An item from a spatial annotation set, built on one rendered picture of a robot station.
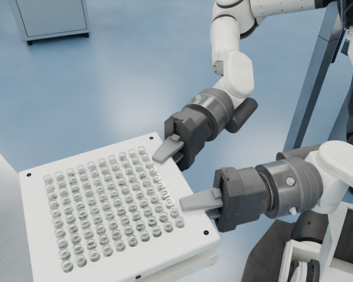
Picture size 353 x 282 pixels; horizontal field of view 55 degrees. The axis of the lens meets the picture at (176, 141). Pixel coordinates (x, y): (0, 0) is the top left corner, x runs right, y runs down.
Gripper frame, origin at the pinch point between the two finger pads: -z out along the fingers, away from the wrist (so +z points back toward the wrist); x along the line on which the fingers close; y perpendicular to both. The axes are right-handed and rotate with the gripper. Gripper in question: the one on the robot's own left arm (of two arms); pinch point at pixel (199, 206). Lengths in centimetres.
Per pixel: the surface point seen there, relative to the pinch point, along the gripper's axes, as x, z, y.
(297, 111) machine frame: 59, 84, 81
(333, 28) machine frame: 15, 84, 77
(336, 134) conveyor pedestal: 73, 106, 74
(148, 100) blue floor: 106, 26, 172
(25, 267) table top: 18.4, -30.3, 7.9
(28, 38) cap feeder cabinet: 99, -58, 283
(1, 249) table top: 18.5, -35.0, 13.2
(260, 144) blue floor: 105, 85, 107
